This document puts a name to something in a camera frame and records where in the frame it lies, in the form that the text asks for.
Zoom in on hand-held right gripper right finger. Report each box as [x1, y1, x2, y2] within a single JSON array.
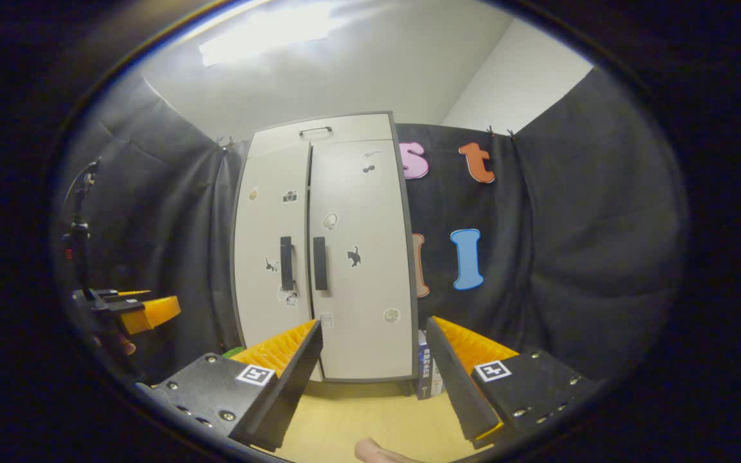
[[426, 316, 598, 451]]

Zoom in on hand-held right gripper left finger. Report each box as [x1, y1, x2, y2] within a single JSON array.
[[152, 318, 324, 453]]

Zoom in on white shoe cabinet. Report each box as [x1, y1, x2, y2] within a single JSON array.
[[230, 111, 419, 383]]

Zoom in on white shoe cabinet door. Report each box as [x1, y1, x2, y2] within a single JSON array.
[[233, 143, 312, 381], [307, 138, 415, 381]]

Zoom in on blue box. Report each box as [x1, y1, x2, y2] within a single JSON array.
[[413, 329, 445, 401]]

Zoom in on black backdrop cloth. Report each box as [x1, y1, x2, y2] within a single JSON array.
[[55, 68, 690, 386]]

